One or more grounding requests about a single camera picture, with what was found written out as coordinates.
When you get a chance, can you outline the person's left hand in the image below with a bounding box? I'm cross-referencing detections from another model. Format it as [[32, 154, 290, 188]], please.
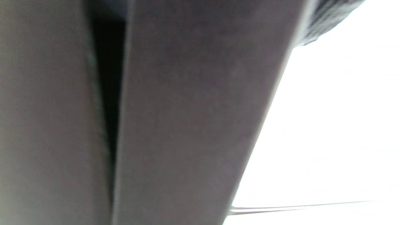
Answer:
[[299, 0, 367, 47]]

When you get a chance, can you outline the black box lid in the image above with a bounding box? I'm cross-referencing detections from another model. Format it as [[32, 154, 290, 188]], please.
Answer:
[[112, 0, 317, 225]]

